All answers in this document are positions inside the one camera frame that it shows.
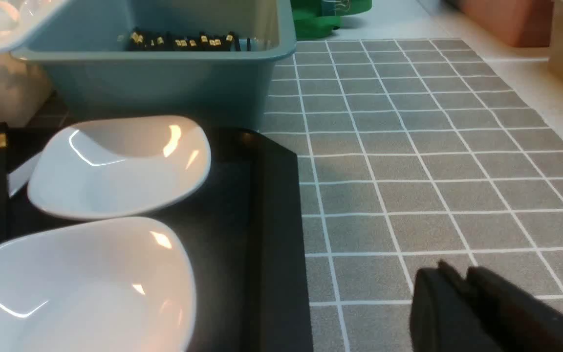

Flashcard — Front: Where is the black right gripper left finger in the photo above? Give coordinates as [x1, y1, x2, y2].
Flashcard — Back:
[409, 267, 501, 352]

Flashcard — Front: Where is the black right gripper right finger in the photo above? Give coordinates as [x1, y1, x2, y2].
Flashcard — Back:
[438, 260, 563, 352]

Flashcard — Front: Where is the white square dish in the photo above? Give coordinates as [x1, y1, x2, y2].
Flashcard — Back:
[27, 115, 212, 220]
[0, 217, 196, 352]

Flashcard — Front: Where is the grey grid table mat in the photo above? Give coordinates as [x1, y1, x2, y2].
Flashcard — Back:
[260, 39, 563, 352]

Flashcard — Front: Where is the brown box in background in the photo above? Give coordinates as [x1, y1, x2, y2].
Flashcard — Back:
[446, 0, 554, 47]

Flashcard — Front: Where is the green cloth backdrop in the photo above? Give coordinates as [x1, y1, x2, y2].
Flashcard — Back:
[290, 0, 372, 41]

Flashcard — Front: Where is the bundle of black chopsticks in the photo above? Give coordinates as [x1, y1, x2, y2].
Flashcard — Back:
[125, 27, 259, 53]

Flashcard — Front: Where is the blue plastic chopstick bin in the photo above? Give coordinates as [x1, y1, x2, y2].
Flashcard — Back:
[12, 0, 297, 130]

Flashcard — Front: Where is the white plastic spoon bin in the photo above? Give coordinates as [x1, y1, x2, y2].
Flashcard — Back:
[0, 0, 68, 127]

